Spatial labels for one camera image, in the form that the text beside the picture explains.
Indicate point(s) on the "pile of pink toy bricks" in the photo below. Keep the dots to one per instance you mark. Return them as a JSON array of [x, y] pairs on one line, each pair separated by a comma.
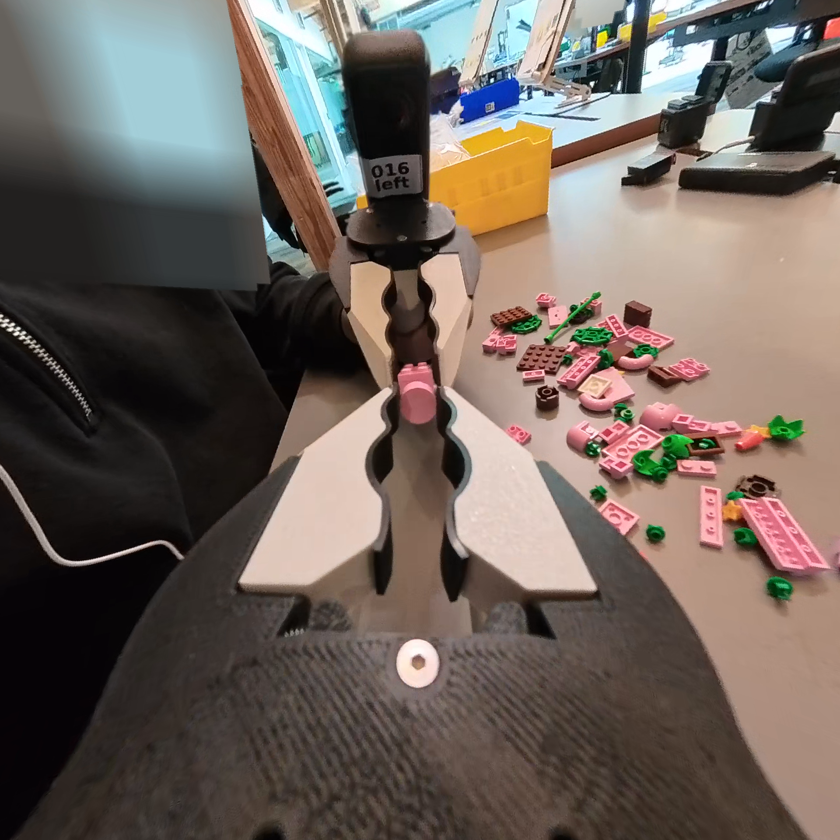
[[630, 407]]

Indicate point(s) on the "blue plastic bin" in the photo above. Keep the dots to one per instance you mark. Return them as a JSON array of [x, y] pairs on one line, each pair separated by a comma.
[[489, 102]]

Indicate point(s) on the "black charger stand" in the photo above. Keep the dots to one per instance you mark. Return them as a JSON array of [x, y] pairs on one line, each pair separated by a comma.
[[800, 92]]

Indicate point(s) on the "yellow plastic bin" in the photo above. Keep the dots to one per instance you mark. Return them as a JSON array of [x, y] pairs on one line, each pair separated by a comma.
[[499, 177]]

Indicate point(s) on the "black metal pole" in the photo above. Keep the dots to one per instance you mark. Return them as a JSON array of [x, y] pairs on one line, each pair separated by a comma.
[[638, 39]]

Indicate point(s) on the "cardboard display stand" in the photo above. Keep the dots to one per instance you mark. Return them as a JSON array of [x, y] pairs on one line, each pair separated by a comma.
[[479, 33], [551, 39]]

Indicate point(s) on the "clear plastic bags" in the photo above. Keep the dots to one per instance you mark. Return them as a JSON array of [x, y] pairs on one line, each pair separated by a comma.
[[449, 141]]

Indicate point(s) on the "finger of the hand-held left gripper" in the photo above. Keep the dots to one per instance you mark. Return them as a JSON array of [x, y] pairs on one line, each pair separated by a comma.
[[367, 308], [453, 308]]

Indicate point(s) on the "small black adapter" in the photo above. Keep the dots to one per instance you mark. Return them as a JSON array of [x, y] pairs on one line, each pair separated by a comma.
[[649, 167]]

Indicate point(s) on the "wooden post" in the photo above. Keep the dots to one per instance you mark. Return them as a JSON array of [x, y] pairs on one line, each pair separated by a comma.
[[289, 151]]

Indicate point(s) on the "small black box device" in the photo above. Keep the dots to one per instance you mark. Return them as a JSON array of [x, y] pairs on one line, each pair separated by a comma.
[[682, 121]]

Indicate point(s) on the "person's left forearm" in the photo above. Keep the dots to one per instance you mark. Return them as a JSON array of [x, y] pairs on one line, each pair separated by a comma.
[[302, 315]]

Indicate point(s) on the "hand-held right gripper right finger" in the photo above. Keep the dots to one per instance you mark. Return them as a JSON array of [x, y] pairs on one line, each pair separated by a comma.
[[525, 531]]

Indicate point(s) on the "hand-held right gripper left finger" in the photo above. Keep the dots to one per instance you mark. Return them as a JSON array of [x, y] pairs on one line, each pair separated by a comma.
[[308, 525]]

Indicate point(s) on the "pink round toy brick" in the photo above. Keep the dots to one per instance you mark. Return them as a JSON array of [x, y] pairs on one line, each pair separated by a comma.
[[418, 401]]

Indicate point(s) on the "person's black jacket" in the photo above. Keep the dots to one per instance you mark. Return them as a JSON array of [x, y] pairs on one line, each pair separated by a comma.
[[98, 426]]

